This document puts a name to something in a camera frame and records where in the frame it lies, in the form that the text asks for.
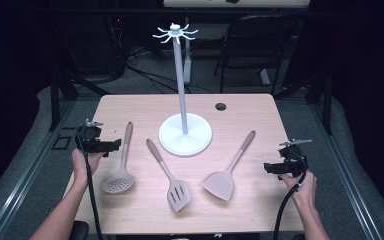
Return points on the person's right hand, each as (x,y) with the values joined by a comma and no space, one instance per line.
(305,191)

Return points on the person's left hand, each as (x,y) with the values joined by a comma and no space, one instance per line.
(81,165)

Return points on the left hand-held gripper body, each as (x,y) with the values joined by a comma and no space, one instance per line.
(90,140)

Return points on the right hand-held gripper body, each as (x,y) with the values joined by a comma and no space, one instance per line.
(295,160)

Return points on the black metal frame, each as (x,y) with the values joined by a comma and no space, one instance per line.
(327,103)
(55,100)

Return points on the white utensil rack stand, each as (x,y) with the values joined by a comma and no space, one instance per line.
(181,83)

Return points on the dark equipment cabinet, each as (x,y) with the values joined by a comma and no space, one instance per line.
(90,43)

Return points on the beige solid spatula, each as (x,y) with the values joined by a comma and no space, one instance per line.
(220,185)

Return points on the black folding chair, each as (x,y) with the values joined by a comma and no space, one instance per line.
(253,40)

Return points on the white table leg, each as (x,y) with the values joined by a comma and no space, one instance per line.
(188,66)

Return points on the beige perforated skimmer spoon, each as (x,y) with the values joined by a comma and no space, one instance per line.
(117,182)

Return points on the beige slotted spatula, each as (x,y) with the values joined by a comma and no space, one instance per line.
(178,195)

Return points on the aluminium floor rail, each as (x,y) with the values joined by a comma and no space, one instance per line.
(23,183)
(346,183)

